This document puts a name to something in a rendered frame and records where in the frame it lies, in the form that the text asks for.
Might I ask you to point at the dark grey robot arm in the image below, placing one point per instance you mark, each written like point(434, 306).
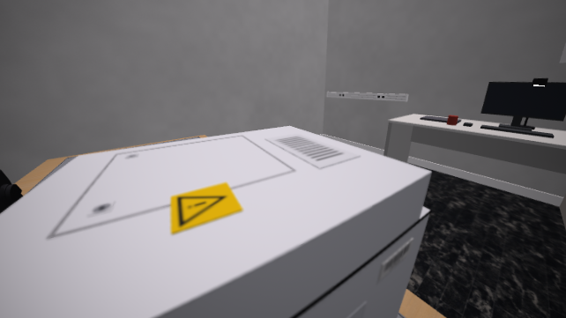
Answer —
point(9, 193)

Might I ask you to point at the white heat sealer housing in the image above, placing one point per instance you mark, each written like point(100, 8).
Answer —
point(269, 223)

